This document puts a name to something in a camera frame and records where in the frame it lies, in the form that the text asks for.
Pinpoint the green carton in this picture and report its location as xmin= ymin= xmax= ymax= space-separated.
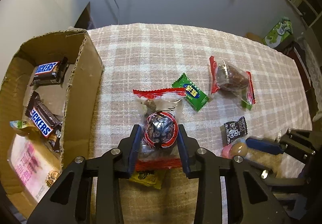
xmin=262 ymin=16 xmax=294 ymax=49

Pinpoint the yellow snack packet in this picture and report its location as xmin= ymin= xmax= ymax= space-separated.
xmin=128 ymin=170 xmax=163 ymax=190

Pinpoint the black candy packet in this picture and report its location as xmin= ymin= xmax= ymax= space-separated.
xmin=221 ymin=116 xmax=249 ymax=146

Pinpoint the green candy packet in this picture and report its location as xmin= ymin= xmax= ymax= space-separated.
xmin=172 ymin=72 xmax=209 ymax=113

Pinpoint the red-edged packet with ball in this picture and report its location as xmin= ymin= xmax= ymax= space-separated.
xmin=133 ymin=88 xmax=187 ymax=171

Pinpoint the brown chocolate bar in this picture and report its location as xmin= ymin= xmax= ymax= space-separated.
xmin=25 ymin=91 xmax=63 ymax=154
xmin=30 ymin=57 xmax=69 ymax=87

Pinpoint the white lace tablecloth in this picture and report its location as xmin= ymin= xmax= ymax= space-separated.
xmin=300 ymin=38 xmax=322 ymax=121

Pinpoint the red-edged dried fruit packet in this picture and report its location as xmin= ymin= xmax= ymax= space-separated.
xmin=209 ymin=56 xmax=256 ymax=110

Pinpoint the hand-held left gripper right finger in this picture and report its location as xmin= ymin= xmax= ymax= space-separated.
xmin=177 ymin=125 xmax=292 ymax=224

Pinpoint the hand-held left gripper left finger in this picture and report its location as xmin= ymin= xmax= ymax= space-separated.
xmin=26 ymin=125 xmax=142 ymax=224

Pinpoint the cardboard box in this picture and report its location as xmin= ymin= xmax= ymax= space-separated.
xmin=0 ymin=28 xmax=105 ymax=212

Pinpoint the sliced bread package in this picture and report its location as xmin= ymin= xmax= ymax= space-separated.
xmin=6 ymin=133 xmax=62 ymax=204

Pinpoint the clear packet with green snack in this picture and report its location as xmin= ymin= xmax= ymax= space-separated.
xmin=9 ymin=120 xmax=34 ymax=137

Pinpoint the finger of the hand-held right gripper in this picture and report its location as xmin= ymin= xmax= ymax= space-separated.
xmin=260 ymin=169 xmax=307 ymax=187
xmin=245 ymin=128 xmax=322 ymax=164

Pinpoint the pink candy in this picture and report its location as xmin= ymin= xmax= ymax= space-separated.
xmin=221 ymin=145 xmax=235 ymax=159

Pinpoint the packaged braised egg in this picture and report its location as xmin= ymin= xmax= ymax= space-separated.
xmin=231 ymin=138 xmax=249 ymax=157

